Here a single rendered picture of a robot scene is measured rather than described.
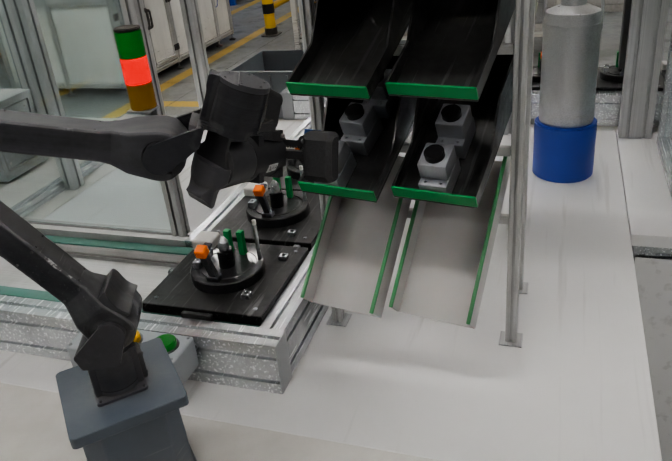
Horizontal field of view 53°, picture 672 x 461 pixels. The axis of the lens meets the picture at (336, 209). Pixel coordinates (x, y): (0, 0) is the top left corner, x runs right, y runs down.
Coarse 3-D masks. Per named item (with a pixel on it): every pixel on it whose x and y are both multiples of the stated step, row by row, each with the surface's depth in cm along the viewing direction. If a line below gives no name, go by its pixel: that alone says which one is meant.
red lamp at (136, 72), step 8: (144, 56) 126; (128, 64) 125; (136, 64) 125; (144, 64) 126; (128, 72) 126; (136, 72) 126; (144, 72) 127; (128, 80) 127; (136, 80) 126; (144, 80) 127
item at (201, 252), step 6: (198, 246) 118; (204, 246) 117; (210, 246) 119; (198, 252) 117; (204, 252) 117; (198, 258) 118; (204, 258) 117; (210, 258) 120; (204, 264) 120; (210, 264) 120; (210, 270) 121; (216, 270) 122; (210, 276) 122
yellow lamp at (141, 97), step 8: (128, 88) 128; (136, 88) 127; (144, 88) 127; (152, 88) 129; (128, 96) 129; (136, 96) 128; (144, 96) 128; (152, 96) 129; (136, 104) 128; (144, 104) 129; (152, 104) 130
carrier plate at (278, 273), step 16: (192, 256) 136; (272, 256) 133; (304, 256) 133; (176, 272) 130; (272, 272) 127; (288, 272) 127; (160, 288) 126; (176, 288) 125; (192, 288) 125; (256, 288) 123; (272, 288) 122; (144, 304) 122; (160, 304) 121; (176, 304) 120; (192, 304) 120; (208, 304) 119; (224, 304) 119; (240, 304) 119; (256, 304) 118; (272, 304) 119; (224, 320) 118; (240, 320) 116; (256, 320) 115
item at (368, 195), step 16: (336, 112) 113; (400, 112) 104; (336, 128) 113; (384, 128) 110; (400, 128) 105; (384, 144) 108; (400, 144) 106; (368, 160) 107; (384, 160) 106; (352, 176) 106; (368, 176) 105; (384, 176) 102; (320, 192) 105; (336, 192) 103; (352, 192) 101; (368, 192) 100
